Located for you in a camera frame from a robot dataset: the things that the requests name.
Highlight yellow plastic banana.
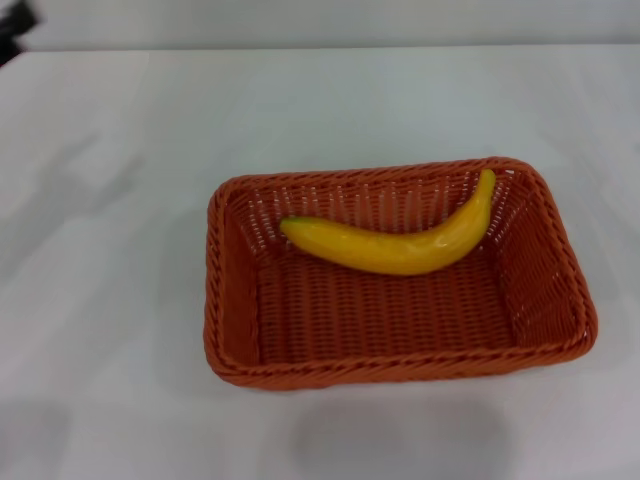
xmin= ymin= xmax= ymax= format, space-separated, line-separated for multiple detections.
xmin=278 ymin=168 xmax=498 ymax=278

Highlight orange woven plastic basket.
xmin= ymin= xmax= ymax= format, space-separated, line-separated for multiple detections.
xmin=201 ymin=155 xmax=600 ymax=397

